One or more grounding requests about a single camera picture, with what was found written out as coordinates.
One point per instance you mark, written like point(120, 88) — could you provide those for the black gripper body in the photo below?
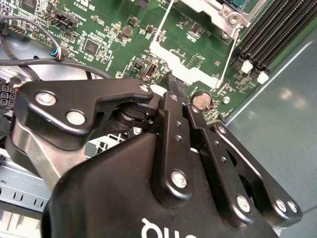
point(111, 198)

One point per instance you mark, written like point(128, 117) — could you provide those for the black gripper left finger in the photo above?
point(74, 96)

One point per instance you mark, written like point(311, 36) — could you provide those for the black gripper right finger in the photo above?
point(215, 161)

